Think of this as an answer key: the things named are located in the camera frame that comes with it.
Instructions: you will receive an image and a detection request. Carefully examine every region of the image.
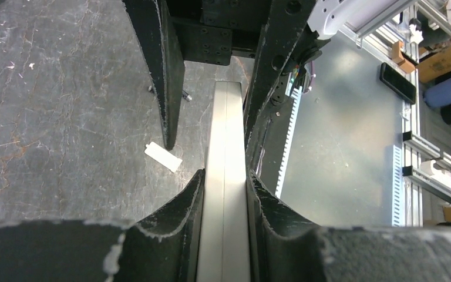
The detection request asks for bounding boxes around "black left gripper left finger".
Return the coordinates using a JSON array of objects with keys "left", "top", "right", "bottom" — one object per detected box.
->
[{"left": 0, "top": 169, "right": 206, "bottom": 281}]

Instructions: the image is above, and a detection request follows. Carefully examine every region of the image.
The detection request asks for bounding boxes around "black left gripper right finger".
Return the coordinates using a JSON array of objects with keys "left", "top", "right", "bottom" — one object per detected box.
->
[{"left": 247, "top": 171, "right": 451, "bottom": 281}]

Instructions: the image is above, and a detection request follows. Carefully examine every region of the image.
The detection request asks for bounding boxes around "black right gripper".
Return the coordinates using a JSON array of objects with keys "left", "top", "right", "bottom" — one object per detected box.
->
[{"left": 123, "top": 0, "right": 316, "bottom": 170}]

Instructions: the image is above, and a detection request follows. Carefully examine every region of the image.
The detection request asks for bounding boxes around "white remote control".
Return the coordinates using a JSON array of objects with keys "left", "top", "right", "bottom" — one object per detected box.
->
[{"left": 196, "top": 81, "right": 251, "bottom": 281}]

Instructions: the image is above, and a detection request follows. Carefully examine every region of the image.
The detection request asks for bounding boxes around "black AAA battery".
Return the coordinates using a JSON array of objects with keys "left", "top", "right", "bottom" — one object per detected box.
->
[{"left": 182, "top": 90, "right": 193, "bottom": 102}]

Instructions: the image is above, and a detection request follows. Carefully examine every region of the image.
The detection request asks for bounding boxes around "white battery cover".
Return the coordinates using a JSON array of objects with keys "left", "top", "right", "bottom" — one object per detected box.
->
[{"left": 144, "top": 142, "right": 183, "bottom": 173}]

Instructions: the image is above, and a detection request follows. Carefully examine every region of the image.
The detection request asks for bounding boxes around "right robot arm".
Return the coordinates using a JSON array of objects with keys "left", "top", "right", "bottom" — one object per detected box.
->
[{"left": 124, "top": 1, "right": 411, "bottom": 165}]

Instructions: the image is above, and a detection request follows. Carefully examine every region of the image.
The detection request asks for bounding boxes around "cardboard box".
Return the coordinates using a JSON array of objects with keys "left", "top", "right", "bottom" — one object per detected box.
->
[{"left": 416, "top": 45, "right": 451, "bottom": 83}]

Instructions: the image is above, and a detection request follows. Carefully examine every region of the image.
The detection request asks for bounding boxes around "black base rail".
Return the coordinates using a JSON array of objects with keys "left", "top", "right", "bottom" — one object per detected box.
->
[{"left": 247, "top": 75, "right": 294, "bottom": 193}]

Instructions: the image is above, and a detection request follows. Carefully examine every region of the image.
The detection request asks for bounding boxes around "white slotted cable duct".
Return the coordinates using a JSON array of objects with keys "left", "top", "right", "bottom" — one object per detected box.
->
[{"left": 275, "top": 86, "right": 303, "bottom": 199}]

